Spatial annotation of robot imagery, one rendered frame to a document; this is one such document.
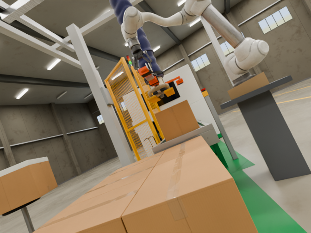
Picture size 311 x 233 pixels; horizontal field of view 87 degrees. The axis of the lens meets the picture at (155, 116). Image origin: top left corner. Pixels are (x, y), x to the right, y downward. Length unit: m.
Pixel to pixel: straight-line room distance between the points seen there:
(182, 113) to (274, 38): 11.90
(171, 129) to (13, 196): 1.73
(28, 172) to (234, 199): 1.97
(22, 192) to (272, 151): 2.35
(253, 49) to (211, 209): 1.16
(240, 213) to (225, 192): 0.07
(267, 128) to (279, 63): 11.64
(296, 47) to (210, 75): 5.02
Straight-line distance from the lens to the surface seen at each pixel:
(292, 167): 1.73
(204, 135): 1.81
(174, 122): 1.85
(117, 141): 2.73
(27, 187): 2.22
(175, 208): 0.62
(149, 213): 0.64
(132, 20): 1.27
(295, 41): 13.56
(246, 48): 1.49
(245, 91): 1.57
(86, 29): 4.07
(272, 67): 13.07
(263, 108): 1.59
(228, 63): 1.64
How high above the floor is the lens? 0.77
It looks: 5 degrees up
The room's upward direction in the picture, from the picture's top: 24 degrees counter-clockwise
